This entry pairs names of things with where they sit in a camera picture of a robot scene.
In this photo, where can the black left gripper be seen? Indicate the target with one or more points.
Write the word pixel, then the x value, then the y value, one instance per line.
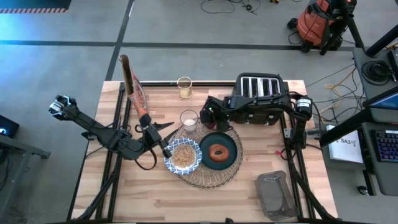
pixel 152 137

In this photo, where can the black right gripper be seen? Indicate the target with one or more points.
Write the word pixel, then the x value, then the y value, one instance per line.
pixel 214 110

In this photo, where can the dark green plate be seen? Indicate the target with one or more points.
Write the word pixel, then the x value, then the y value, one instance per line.
pixel 217 137

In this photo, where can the brown bagel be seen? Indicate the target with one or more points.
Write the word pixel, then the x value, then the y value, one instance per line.
pixel 213 149

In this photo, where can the blue patterned paper bowl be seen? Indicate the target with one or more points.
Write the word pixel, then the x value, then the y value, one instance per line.
pixel 183 171

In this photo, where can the clear plastic container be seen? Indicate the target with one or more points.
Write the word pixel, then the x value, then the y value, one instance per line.
pixel 273 199

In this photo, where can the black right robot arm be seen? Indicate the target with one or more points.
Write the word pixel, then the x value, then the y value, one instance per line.
pixel 264 101

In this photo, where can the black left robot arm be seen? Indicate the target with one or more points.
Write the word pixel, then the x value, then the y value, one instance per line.
pixel 93 127

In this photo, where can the brown cereal heap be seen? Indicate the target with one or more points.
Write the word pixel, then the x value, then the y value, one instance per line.
pixel 183 155

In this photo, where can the clear glass with milk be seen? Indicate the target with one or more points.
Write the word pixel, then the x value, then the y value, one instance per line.
pixel 188 124

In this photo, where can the black four-slot toaster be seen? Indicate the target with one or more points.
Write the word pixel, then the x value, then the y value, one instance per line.
pixel 261 116

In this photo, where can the small gold-filled glass jar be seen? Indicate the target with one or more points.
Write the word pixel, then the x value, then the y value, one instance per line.
pixel 185 92

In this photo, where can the round woven straw placemat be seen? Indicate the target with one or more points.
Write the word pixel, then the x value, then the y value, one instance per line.
pixel 211 179

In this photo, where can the white paper sheet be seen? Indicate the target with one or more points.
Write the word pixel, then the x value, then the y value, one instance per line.
pixel 345 151

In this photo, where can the orange shop vacuum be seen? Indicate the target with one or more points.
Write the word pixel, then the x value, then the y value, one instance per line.
pixel 311 25

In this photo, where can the grey metal desk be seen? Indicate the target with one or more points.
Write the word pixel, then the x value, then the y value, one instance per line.
pixel 18 146

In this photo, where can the black box with blue light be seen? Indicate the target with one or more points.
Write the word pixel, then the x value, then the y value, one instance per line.
pixel 7 126

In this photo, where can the grey laptop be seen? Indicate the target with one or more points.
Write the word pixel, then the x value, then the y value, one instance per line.
pixel 385 105

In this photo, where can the backlit black keyboard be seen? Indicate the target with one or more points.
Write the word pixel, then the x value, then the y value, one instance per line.
pixel 388 146

